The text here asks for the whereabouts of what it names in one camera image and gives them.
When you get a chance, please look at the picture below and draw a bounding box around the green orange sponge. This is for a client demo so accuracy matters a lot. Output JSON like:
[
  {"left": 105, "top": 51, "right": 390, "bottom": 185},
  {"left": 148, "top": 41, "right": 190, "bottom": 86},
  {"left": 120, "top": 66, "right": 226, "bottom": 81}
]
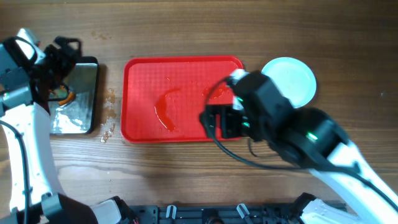
[{"left": 49, "top": 85, "right": 76, "bottom": 106}]

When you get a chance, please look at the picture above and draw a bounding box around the light blue plate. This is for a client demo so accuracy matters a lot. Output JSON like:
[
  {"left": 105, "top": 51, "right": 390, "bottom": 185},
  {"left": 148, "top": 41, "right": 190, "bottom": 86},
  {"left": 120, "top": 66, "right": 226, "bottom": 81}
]
[{"left": 262, "top": 57, "right": 317, "bottom": 108}]

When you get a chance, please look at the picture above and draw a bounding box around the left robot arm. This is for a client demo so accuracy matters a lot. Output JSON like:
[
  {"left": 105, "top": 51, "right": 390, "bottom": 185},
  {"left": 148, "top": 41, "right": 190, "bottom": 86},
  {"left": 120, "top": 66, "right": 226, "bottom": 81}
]
[{"left": 1, "top": 34, "right": 139, "bottom": 223}]

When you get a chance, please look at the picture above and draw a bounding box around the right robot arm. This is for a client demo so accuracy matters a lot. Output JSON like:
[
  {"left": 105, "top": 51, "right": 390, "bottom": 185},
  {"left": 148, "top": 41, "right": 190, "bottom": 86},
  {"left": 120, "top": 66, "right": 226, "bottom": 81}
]
[{"left": 200, "top": 71, "right": 397, "bottom": 223}]

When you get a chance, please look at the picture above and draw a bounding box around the black water tray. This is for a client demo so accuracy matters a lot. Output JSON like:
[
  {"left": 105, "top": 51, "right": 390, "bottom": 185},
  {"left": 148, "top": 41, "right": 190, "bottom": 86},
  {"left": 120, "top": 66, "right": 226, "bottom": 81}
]
[{"left": 49, "top": 56, "right": 99, "bottom": 135}]

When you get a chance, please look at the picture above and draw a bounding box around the red plastic tray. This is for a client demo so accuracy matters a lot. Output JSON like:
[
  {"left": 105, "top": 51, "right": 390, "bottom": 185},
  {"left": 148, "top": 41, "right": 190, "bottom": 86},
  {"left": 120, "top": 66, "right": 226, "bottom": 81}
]
[{"left": 121, "top": 55, "right": 244, "bottom": 143}]

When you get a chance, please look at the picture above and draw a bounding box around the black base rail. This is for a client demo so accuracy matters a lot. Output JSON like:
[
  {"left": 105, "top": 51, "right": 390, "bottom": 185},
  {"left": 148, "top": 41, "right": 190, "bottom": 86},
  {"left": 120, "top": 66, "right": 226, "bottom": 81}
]
[{"left": 130, "top": 203, "right": 303, "bottom": 224}]

